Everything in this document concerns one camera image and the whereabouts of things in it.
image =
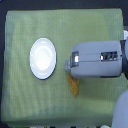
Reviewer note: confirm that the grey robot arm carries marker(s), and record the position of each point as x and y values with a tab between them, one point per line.
120	116

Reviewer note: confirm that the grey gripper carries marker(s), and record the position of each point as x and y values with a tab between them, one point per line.
95	59

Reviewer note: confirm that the green tablecloth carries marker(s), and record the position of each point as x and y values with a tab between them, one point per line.
28	101

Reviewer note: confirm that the white round plate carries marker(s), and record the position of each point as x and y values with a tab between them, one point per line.
42	58

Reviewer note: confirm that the golden brown bread loaf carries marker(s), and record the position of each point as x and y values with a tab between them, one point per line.
73	84

